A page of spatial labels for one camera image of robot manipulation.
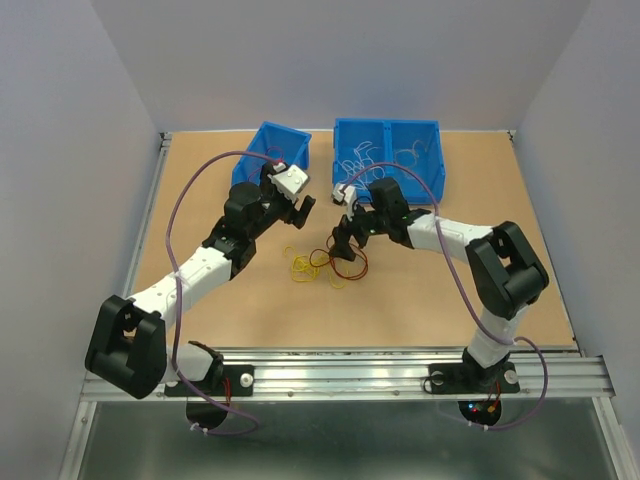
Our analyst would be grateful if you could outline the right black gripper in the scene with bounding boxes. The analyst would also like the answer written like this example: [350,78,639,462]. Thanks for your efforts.
[327,197,389,261]

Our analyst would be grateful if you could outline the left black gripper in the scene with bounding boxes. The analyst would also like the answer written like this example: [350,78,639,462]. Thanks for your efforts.
[248,163,314,241]

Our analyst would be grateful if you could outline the yellow wire bundle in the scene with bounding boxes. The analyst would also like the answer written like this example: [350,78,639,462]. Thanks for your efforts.
[283,244,347,291]

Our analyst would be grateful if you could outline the white wires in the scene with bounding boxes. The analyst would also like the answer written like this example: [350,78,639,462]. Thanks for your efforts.
[333,138,386,186]

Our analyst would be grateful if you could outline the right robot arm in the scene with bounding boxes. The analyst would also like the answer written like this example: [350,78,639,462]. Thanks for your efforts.
[329,178,549,395]

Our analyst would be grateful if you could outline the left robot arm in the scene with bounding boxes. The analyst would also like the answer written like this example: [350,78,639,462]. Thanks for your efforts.
[85,164,315,399]

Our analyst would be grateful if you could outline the small blue bin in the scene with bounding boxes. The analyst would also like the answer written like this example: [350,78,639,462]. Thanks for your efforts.
[231,121,311,186]

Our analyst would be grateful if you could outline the middle blue bin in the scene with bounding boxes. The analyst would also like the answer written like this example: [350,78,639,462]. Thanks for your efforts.
[332,118,390,201]

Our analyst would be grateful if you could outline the right blue bin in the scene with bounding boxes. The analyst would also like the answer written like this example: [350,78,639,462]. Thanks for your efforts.
[389,120,446,205]

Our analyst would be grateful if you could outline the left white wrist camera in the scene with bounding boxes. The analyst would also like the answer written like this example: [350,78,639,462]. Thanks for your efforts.
[268,163,310,203]

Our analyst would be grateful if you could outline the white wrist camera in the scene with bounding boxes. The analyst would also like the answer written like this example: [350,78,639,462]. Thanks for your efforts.
[331,183,358,221]
[268,163,310,203]

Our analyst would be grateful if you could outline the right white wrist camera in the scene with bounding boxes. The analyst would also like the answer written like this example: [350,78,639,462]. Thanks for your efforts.
[331,183,358,221]

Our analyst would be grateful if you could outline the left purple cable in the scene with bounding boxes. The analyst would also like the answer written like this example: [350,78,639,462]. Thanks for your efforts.
[165,150,289,437]

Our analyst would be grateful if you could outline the purple cable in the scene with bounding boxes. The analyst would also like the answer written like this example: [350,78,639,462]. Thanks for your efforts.
[342,162,549,434]
[165,150,289,437]

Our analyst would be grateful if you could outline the aluminium rail frame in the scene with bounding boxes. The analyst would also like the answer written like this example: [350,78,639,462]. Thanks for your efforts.
[57,130,640,480]

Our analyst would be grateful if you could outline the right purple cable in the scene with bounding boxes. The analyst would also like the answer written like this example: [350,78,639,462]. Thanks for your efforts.
[342,162,549,434]

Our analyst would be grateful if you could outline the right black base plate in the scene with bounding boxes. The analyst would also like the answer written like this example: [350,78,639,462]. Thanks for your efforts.
[422,362,520,396]

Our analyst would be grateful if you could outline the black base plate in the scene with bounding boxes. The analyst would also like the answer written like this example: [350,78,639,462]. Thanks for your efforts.
[422,362,520,396]
[191,364,255,399]

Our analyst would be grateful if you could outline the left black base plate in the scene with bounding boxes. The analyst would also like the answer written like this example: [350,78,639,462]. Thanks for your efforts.
[191,364,255,399]

